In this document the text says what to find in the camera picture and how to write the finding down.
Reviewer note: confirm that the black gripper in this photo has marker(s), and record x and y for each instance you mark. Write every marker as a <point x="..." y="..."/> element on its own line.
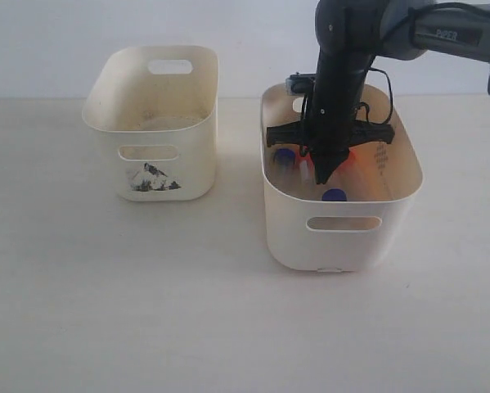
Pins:
<point x="333" y="119"/>

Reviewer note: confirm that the orange cap tube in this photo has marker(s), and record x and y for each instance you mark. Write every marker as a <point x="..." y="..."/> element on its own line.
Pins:
<point x="352" y="179"/>
<point x="306" y="170"/>

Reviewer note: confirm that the blue cap tube front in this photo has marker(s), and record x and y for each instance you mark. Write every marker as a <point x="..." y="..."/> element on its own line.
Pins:
<point x="334" y="192"/>

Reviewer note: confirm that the blue cap tube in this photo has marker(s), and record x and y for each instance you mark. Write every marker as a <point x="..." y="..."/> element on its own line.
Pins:
<point x="283" y="164"/>
<point x="334" y="192"/>

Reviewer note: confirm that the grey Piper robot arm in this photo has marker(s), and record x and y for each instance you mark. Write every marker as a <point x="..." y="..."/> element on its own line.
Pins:
<point x="350" y="36"/>

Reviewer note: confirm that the cream plastic bin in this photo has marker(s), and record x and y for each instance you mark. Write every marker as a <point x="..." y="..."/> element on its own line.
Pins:
<point x="307" y="234"/>
<point x="153" y="112"/>

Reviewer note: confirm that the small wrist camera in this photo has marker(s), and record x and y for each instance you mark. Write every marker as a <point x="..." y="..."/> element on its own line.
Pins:
<point x="299" y="84"/>

